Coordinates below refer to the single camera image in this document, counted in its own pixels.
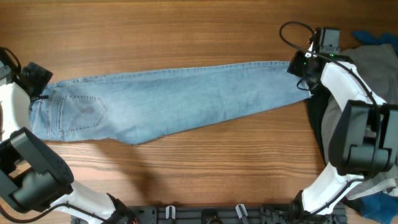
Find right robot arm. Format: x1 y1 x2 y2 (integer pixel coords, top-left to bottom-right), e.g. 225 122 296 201
284 50 397 223

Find grey garment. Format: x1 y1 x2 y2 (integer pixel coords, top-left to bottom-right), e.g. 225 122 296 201
320 44 397 200

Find black camera cable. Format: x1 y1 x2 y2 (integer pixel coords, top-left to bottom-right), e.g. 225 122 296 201
279 21 383 215
0 202 109 224

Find light blue denim jeans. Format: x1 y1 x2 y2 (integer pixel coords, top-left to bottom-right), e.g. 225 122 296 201
30 61 308 144

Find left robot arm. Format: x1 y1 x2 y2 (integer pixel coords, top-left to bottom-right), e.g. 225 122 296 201
1 47 139 223

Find left black camera cable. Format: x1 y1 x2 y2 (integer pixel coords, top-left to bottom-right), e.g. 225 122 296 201
0 202 109 224

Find right black camera cable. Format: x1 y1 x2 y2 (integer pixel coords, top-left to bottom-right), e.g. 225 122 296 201
279 21 383 215

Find dark blue garment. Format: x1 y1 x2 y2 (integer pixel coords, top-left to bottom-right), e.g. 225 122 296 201
353 31 397 223

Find black mounting rail base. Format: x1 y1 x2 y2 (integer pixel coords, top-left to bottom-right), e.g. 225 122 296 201
70 204 348 224

